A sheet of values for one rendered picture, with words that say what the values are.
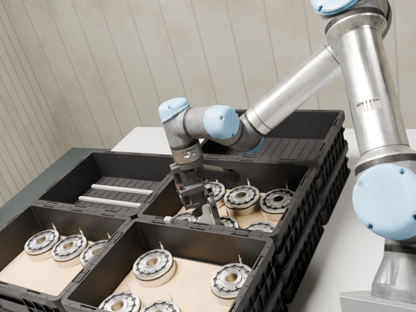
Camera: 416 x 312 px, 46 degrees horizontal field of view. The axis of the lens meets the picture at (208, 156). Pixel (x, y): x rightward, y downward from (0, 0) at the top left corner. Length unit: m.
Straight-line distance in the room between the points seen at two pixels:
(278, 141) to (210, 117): 0.60
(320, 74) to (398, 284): 0.48
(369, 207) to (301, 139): 0.83
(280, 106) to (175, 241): 0.43
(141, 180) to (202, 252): 0.51
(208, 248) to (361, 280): 0.39
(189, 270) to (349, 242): 0.46
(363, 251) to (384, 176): 0.57
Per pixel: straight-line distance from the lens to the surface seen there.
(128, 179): 1.71
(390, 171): 0.85
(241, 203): 1.36
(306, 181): 1.27
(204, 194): 1.24
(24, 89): 3.90
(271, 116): 1.18
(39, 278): 1.45
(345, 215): 1.52
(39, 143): 3.98
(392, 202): 0.85
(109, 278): 1.26
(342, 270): 1.35
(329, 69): 1.16
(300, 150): 1.60
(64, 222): 1.52
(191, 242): 1.24
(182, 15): 3.05
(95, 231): 1.45
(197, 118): 1.12
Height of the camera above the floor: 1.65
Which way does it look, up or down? 29 degrees down
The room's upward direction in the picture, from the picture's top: 16 degrees counter-clockwise
